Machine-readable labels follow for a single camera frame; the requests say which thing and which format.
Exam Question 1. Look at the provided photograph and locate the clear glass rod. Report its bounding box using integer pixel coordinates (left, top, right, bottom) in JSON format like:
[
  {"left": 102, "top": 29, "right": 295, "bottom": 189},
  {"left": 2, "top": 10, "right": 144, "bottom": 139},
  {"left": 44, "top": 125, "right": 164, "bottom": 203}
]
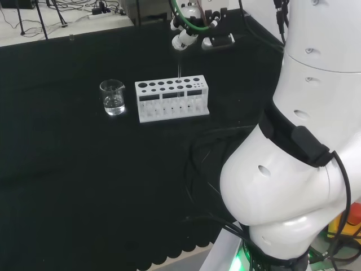
[{"left": 177, "top": 47, "right": 183, "bottom": 98}]

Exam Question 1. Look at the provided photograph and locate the black bench cloth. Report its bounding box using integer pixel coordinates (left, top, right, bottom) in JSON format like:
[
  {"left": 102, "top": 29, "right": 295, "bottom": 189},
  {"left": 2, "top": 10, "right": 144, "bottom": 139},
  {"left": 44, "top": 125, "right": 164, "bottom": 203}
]
[{"left": 0, "top": 8, "right": 285, "bottom": 271}]

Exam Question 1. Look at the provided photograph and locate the black tripod leg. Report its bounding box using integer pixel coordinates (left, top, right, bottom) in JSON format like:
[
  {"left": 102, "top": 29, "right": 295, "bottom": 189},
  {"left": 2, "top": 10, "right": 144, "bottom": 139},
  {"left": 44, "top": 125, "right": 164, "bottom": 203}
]
[
  {"left": 34, "top": 0, "right": 49, "bottom": 40},
  {"left": 15, "top": 0, "right": 27, "bottom": 36},
  {"left": 52, "top": 0, "right": 68, "bottom": 28}
]

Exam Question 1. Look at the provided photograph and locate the green cable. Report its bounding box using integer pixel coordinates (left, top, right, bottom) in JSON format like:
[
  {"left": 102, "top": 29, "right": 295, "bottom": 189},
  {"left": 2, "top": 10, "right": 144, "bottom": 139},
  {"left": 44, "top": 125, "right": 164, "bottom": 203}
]
[{"left": 168, "top": 0, "right": 211, "bottom": 30}]

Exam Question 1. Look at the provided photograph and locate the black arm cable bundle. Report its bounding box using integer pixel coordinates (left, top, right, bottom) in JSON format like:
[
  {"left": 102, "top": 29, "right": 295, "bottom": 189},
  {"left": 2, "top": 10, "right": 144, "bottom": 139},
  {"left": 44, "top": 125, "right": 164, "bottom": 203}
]
[{"left": 183, "top": 125, "right": 262, "bottom": 251}]

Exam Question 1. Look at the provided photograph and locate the grey cabinet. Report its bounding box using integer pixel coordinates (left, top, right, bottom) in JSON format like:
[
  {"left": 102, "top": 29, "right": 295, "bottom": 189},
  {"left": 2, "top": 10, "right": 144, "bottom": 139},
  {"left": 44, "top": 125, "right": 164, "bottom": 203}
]
[{"left": 123, "top": 0, "right": 175, "bottom": 27}]

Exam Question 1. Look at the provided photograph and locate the yellow stop button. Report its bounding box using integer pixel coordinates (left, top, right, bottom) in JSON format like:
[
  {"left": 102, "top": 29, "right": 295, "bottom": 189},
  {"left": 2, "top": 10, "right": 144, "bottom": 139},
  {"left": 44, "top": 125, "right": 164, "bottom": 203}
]
[{"left": 326, "top": 200, "right": 361, "bottom": 241}]

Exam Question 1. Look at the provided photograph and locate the thick black looped cable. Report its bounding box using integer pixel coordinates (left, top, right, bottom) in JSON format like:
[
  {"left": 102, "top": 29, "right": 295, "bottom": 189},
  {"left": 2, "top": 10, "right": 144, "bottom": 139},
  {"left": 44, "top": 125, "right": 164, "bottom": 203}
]
[{"left": 324, "top": 149, "right": 353, "bottom": 262}]

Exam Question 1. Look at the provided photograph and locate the white power strip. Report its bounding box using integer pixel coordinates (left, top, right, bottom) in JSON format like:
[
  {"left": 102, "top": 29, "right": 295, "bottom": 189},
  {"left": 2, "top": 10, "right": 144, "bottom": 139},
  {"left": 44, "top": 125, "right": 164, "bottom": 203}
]
[{"left": 88, "top": 12, "right": 114, "bottom": 20}]

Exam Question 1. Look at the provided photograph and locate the white test tube rack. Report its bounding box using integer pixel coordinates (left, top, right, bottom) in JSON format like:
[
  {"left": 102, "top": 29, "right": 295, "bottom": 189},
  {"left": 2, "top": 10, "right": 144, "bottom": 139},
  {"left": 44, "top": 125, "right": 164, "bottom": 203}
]
[{"left": 134, "top": 75, "right": 210, "bottom": 124}]

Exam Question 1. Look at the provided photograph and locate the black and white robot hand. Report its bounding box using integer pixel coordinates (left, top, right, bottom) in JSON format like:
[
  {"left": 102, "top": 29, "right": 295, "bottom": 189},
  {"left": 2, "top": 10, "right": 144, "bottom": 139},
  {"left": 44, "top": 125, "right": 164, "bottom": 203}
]
[{"left": 169, "top": 0, "right": 236, "bottom": 51}]

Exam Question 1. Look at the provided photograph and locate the clear glass beaker with water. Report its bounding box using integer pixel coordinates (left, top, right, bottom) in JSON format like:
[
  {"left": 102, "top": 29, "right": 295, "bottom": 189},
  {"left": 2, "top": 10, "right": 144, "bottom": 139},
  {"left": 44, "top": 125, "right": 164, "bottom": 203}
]
[{"left": 99, "top": 79, "right": 126, "bottom": 116}]

